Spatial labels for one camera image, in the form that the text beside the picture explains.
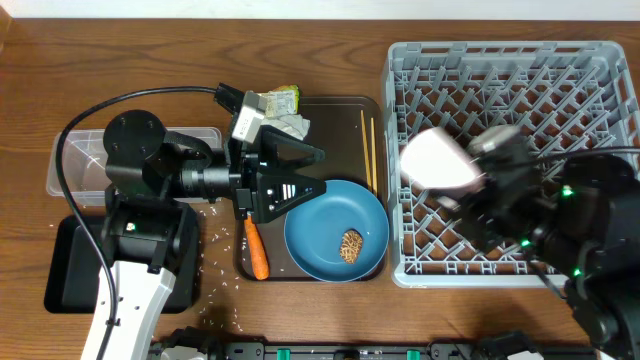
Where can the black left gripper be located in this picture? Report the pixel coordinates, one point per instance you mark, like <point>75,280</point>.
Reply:
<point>245,179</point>

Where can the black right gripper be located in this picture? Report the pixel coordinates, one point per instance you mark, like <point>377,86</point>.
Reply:
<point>477,213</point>

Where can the white tissue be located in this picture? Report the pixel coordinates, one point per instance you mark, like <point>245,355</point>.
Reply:
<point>294,125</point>

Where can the yellow green snack wrapper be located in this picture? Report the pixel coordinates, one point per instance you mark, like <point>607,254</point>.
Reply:
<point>281,101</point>

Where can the white paper cup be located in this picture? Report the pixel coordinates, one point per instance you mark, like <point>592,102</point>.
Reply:
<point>435,161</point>

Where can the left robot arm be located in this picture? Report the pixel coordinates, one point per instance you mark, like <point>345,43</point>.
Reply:
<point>149,229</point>

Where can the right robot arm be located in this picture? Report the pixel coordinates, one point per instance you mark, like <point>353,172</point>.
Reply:
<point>577,212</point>

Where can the grey dishwasher rack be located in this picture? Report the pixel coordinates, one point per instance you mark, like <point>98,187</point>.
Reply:
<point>564,96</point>

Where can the blue plate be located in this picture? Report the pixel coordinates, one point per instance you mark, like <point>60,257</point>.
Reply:
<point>314,232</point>

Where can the orange carrot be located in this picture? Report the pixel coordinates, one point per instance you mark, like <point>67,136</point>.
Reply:
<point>258,256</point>

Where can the wooden chopstick left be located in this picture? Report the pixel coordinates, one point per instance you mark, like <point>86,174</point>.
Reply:
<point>366,151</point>

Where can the brown food scrap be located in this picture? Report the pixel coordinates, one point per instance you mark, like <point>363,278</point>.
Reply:
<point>351,246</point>

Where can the clear plastic bin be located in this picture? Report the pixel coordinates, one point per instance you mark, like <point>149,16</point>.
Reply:
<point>84,161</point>

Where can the black bin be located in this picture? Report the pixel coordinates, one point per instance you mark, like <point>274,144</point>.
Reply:
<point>73,280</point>

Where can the black front rail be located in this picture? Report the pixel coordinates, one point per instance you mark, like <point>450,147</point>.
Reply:
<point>191,343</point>

